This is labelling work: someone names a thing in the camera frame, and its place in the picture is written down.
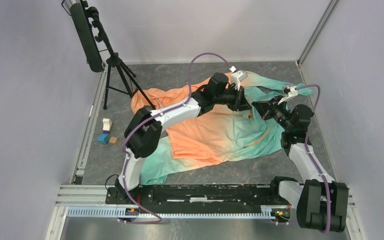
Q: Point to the brown wooden cube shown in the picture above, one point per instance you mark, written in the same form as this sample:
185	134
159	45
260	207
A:
114	140

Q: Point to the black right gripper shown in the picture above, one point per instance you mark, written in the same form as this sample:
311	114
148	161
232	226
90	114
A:
266	108

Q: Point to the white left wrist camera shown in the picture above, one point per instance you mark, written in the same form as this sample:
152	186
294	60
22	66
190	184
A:
236	77

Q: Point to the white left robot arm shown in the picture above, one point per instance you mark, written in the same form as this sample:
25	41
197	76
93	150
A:
143	133

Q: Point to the white wooden block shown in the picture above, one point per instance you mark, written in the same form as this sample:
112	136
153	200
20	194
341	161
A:
106	125

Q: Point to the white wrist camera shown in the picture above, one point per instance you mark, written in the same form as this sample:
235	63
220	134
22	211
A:
289	92
236	77

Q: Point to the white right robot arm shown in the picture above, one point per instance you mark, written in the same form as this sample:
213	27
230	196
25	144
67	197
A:
321	202

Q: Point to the blue wooden block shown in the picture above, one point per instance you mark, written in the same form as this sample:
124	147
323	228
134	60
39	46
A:
103	138

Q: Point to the orange and teal jacket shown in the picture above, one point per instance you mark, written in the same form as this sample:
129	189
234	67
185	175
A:
218	136

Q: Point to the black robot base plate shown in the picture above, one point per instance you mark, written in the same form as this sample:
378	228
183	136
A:
200	198

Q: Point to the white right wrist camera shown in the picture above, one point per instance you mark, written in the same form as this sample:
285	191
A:
289	92

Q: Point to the black light panel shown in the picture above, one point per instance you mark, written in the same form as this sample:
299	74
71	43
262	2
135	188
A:
86	37

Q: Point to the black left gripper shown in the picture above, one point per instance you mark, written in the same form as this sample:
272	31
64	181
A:
240	103

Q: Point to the aluminium frame rail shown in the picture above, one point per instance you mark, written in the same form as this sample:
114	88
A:
88	133

